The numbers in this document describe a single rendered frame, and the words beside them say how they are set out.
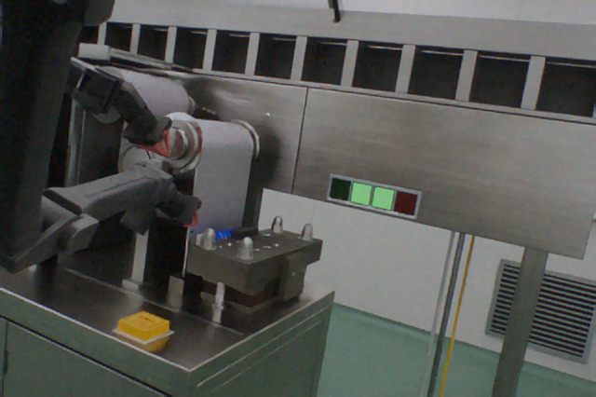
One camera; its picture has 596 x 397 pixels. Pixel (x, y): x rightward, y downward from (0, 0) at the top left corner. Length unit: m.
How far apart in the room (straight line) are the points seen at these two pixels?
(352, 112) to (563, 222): 0.57
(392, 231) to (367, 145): 2.46
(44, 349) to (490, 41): 1.21
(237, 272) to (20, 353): 0.51
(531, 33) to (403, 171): 0.43
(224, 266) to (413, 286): 2.78
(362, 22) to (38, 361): 1.11
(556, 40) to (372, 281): 2.85
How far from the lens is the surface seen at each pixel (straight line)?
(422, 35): 1.41
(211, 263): 1.21
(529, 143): 1.34
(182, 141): 1.26
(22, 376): 1.36
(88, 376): 1.20
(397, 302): 3.93
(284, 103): 1.51
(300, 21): 1.54
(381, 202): 1.39
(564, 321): 3.78
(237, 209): 1.45
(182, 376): 0.99
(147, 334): 1.05
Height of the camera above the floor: 1.35
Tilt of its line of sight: 8 degrees down
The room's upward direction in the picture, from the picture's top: 9 degrees clockwise
